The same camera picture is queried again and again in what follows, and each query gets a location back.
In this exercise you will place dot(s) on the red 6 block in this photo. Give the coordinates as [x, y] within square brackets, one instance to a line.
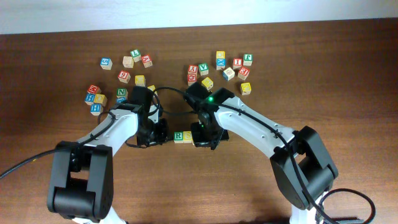
[124, 76]

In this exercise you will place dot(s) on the blue 5 block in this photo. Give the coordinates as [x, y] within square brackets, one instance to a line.
[106, 63]

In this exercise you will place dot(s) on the green V block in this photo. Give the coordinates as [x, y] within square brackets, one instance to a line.
[203, 69]

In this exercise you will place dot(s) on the green J block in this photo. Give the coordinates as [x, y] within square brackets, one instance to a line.
[247, 59]

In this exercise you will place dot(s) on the yellow block far right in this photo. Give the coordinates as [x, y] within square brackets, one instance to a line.
[245, 88]

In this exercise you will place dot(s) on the green N block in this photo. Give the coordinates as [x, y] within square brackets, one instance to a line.
[121, 93]

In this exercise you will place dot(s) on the blue H block upper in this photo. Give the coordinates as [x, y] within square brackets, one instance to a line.
[89, 98]

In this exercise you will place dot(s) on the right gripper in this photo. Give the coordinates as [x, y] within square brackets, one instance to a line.
[199, 138]

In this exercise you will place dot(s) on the yellow block beside H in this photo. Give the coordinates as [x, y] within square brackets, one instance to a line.
[100, 99]

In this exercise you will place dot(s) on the yellow S block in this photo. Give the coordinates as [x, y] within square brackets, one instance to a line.
[187, 137]

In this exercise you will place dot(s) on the blue white block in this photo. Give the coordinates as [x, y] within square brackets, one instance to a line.
[228, 74]

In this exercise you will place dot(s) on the yellow block centre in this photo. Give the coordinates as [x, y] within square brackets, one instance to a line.
[207, 83]

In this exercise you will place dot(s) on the green L block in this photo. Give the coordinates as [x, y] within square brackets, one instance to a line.
[136, 55]

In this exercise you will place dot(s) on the green R block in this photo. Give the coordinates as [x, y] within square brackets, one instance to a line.
[178, 137]

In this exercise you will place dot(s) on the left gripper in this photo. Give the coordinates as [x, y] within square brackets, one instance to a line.
[162, 136]

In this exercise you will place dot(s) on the red Q block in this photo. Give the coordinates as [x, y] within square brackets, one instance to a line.
[191, 79]

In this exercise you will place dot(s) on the red A block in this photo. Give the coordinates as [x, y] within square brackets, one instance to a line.
[147, 61]

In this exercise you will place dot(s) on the blue H block lower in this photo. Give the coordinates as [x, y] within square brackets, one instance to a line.
[96, 109]

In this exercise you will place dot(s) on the yellow G block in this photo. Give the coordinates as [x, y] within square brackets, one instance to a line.
[140, 80]

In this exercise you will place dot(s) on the blue P block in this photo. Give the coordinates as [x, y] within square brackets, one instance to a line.
[121, 100]

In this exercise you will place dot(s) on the blue h block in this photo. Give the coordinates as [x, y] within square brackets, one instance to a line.
[89, 98]
[96, 109]

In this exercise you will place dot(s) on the plain wooden block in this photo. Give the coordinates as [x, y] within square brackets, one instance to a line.
[128, 62]

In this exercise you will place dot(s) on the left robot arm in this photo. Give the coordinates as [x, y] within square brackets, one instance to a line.
[81, 185]

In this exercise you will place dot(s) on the red M block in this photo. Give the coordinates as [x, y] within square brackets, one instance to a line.
[93, 89]

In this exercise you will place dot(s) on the red I block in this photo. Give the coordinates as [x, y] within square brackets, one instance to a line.
[237, 63]

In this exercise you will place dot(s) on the red Y block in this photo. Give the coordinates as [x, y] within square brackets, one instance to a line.
[192, 69]

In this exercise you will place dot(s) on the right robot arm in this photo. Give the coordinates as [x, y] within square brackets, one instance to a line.
[303, 168]

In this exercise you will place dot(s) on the yellow block top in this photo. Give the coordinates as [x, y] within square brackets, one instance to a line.
[220, 55]

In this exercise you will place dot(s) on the blue X block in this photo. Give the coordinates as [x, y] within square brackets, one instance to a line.
[220, 63]

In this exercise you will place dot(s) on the red E block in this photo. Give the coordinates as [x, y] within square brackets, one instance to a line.
[243, 73]

